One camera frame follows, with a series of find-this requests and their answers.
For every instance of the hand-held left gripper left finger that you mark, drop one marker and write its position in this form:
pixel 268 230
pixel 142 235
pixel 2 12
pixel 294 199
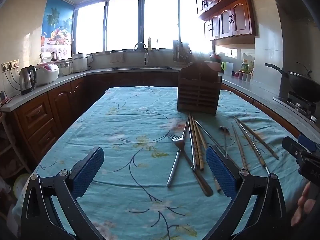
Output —
pixel 90 170

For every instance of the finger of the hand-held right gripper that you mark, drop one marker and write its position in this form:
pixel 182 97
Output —
pixel 292 146
pixel 310 143

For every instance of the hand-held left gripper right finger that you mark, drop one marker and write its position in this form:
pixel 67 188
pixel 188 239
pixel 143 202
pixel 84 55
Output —
pixel 220 170

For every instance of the steel fork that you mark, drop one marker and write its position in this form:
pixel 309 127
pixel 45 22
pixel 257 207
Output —
pixel 206 188

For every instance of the metal chopstick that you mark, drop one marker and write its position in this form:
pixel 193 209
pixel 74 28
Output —
pixel 212 140
pixel 192 152
pixel 252 147
pixel 173 172

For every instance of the small steel spoon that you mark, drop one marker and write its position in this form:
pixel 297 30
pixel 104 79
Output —
pixel 224 129

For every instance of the wooden utensil holder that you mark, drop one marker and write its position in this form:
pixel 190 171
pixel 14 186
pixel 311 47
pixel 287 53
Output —
pixel 198 90

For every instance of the person's right hand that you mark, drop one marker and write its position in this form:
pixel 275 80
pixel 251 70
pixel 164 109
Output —
pixel 302 205

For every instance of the gas stove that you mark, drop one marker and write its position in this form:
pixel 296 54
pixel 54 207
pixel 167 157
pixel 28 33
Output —
pixel 297 105

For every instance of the turquoise floral tablecloth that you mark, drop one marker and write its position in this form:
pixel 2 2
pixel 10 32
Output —
pixel 125 130

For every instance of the black wok with lid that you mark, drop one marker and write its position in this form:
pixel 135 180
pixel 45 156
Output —
pixel 302 85

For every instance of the pale round container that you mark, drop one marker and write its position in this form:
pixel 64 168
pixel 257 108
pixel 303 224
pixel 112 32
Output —
pixel 22 183

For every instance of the grey kitchen countertop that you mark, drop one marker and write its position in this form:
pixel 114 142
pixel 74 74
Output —
pixel 250 90

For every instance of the wooden base cabinets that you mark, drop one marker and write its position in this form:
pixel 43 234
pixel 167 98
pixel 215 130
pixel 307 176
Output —
pixel 37 115

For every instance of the small spice jar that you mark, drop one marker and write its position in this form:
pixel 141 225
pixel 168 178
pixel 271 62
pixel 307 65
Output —
pixel 249 78
pixel 244 77
pixel 240 76

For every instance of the pale condiment bottle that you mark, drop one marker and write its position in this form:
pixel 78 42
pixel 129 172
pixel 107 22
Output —
pixel 250 66

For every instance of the spice jars on counter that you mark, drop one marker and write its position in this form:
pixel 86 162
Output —
pixel 244 66

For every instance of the white pink rice cooker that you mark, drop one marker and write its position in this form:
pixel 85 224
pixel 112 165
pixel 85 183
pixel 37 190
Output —
pixel 47 72

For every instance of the white slow cooker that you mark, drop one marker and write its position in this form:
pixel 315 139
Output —
pixel 80 62

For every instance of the steel electric kettle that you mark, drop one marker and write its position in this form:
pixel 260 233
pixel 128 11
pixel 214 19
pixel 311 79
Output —
pixel 27 80

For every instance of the red bowl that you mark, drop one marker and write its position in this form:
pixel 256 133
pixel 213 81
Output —
pixel 215 58

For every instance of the white cloth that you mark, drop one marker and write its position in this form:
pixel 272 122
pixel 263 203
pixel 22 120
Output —
pixel 117 57

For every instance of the metal dish rack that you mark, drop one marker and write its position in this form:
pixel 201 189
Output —
pixel 181 52

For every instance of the kitchen faucet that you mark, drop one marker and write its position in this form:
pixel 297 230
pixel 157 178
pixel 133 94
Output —
pixel 145 57

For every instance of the wooden upper cabinets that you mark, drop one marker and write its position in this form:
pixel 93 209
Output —
pixel 240 17

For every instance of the bottle on windowsill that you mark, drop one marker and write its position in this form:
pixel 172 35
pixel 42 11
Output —
pixel 149 43

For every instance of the range hood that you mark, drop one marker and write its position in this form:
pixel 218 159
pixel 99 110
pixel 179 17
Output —
pixel 292 2

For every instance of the kitchen window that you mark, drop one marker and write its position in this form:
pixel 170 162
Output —
pixel 122 22

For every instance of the white wall sockets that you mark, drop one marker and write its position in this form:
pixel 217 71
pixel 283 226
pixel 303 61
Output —
pixel 10 65

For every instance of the fruit and palm wall poster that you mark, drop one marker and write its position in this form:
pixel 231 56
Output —
pixel 57 22

